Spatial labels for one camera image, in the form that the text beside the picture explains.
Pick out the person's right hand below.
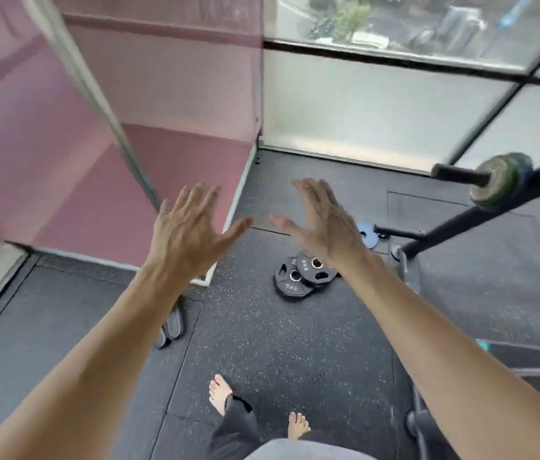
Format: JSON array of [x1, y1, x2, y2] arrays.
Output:
[[269, 178, 381, 283]]

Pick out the person's left hand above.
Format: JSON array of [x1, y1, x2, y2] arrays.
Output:
[[145, 182, 254, 283]]

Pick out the small blue-rimmed weight plate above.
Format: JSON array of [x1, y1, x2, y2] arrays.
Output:
[[470, 153, 535, 212]]

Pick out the person's right forearm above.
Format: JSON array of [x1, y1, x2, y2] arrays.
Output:
[[341, 263, 540, 460]]

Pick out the person's left forearm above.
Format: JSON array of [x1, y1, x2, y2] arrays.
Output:
[[0, 263, 189, 460]]

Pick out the person's left foot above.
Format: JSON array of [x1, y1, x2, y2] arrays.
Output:
[[208, 374, 235, 417]]

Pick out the person's foot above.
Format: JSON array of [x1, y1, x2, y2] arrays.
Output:
[[208, 374, 235, 417], [288, 411, 313, 440]]

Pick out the person's right foot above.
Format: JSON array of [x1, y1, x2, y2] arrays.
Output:
[[288, 411, 313, 440]]

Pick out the person's dark grey trousers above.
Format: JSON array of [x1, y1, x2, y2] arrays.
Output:
[[207, 395, 381, 460]]

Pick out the black power rack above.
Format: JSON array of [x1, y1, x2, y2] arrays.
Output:
[[374, 147, 540, 460]]

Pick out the glass window black frame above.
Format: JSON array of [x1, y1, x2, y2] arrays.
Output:
[[262, 0, 540, 197]]

